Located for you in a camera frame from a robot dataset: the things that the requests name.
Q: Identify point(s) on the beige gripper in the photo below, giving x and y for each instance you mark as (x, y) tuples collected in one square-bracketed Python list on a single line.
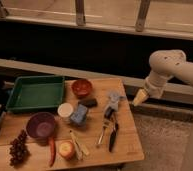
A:
[(140, 97)]

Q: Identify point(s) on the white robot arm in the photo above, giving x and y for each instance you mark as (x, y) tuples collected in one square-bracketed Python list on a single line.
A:
[(166, 64)]

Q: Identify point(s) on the white paper cup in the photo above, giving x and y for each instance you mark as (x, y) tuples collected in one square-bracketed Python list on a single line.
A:
[(65, 110)]

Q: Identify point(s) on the black small tool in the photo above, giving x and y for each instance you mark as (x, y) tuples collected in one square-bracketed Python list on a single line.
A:
[(108, 112)]

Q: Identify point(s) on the silver fork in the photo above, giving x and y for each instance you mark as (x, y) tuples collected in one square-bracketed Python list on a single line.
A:
[(100, 139)]

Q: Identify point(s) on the dark brown block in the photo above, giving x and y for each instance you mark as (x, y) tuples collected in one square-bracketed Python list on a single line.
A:
[(92, 102)]

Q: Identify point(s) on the red bowl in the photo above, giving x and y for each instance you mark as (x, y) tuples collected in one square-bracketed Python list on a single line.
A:
[(81, 88)]

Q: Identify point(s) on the blue sponge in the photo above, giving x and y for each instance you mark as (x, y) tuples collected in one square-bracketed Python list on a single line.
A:
[(79, 115)]

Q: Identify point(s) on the beige wooden stick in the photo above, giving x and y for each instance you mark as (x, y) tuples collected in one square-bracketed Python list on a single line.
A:
[(80, 147)]

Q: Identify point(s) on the red yellow apple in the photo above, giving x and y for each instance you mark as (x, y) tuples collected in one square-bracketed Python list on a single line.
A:
[(66, 149)]

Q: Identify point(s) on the red chili pepper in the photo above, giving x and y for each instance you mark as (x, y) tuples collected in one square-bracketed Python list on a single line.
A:
[(52, 151)]

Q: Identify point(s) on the purple bowl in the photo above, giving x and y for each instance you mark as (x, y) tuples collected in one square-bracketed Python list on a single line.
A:
[(41, 125)]

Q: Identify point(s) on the green plastic tray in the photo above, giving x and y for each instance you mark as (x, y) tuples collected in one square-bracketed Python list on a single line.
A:
[(36, 93)]

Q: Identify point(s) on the bunch of dark grapes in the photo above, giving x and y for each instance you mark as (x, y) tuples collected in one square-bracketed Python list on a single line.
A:
[(18, 149)]

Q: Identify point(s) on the black handled knife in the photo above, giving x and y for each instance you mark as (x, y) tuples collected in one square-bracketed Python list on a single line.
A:
[(113, 136)]

